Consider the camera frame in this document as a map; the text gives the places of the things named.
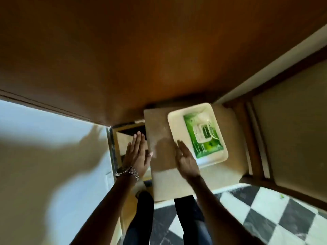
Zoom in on person's right hand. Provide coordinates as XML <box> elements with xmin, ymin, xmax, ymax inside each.
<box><xmin>174</xmin><ymin>140</ymin><xmax>201</xmax><ymax>179</ymax></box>

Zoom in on green wet wipes pack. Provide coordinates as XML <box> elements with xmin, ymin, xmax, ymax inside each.
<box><xmin>183</xmin><ymin>113</ymin><xmax>225</xmax><ymax>159</ymax></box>

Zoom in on person's left hand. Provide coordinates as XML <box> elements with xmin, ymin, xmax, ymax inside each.
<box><xmin>122</xmin><ymin>131</ymin><xmax>154</xmax><ymax>178</ymax></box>

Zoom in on silver metal wristwatch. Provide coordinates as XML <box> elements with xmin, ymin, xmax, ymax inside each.
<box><xmin>115</xmin><ymin>166</ymin><xmax>140</xmax><ymax>182</ymax></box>

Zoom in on person's legs in dark jeans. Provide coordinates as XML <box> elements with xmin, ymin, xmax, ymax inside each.
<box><xmin>123</xmin><ymin>190</ymin><xmax>213</xmax><ymax>245</ymax></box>

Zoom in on person's right forearm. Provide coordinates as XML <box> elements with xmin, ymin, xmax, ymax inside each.
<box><xmin>186</xmin><ymin>175</ymin><xmax>266</xmax><ymax>245</ymax></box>

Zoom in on brown wooden door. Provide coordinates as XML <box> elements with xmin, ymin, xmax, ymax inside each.
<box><xmin>0</xmin><ymin>0</ymin><xmax>327</xmax><ymax>127</ymax></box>

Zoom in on person's left forearm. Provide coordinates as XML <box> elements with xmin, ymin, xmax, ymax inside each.
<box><xmin>62</xmin><ymin>173</ymin><xmax>137</xmax><ymax>245</ymax></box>

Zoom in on beige square table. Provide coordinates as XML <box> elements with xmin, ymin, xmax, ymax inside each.
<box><xmin>143</xmin><ymin>104</ymin><xmax>249</xmax><ymax>202</ymax></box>

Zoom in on wooden framed cabinet door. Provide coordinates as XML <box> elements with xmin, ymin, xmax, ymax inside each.
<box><xmin>222</xmin><ymin>46</ymin><xmax>327</xmax><ymax>211</ymax></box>

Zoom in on white rectangular plastic tray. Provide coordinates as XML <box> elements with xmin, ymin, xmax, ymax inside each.
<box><xmin>167</xmin><ymin>103</ymin><xmax>229</xmax><ymax>169</ymax></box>

